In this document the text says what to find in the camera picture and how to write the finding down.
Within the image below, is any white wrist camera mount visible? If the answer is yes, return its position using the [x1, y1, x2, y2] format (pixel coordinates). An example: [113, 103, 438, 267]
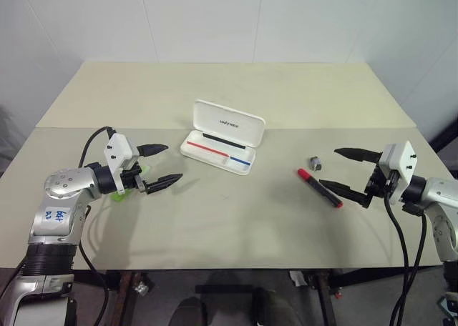
[103, 133, 140, 195]
[378, 140, 418, 206]

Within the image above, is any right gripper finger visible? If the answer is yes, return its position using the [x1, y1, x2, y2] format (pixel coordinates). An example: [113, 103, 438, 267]
[333, 147, 381, 163]
[318, 178, 370, 209]

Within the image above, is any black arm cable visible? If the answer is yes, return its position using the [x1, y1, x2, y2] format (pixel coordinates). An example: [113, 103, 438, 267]
[77, 126, 117, 326]
[384, 193, 429, 326]

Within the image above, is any black marker with red cap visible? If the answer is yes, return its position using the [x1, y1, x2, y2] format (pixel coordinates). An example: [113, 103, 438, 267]
[296, 167, 344, 210]

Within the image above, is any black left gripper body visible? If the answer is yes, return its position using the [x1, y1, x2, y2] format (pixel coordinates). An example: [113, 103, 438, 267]
[120, 160, 147, 193]

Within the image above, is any white plastic pencil case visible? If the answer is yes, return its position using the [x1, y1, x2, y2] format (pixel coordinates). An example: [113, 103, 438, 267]
[180, 99, 266, 177]

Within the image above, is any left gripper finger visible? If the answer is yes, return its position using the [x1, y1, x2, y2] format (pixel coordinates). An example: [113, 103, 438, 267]
[140, 173, 185, 196]
[137, 143, 170, 159]

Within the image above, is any green object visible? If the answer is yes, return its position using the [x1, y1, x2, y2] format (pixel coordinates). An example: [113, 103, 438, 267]
[110, 164, 150, 202]

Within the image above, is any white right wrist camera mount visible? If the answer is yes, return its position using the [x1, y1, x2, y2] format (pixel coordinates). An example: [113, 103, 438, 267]
[378, 140, 418, 206]

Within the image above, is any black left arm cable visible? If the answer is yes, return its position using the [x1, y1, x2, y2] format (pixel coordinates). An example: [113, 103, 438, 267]
[77, 126, 117, 326]

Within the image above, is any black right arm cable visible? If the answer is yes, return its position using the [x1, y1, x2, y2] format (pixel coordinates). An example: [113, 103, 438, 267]
[384, 193, 429, 326]

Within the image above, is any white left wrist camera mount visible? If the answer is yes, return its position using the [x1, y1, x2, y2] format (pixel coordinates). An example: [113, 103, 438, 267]
[103, 133, 140, 195]

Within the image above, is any thin red pen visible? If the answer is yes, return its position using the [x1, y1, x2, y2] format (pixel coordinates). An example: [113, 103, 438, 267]
[187, 141, 230, 159]

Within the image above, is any rusty metal table leg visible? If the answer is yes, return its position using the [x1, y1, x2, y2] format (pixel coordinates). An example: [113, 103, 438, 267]
[111, 271, 142, 326]
[313, 271, 338, 326]

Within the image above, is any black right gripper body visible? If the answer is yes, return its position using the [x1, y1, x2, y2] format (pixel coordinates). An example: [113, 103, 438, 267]
[364, 164, 399, 199]

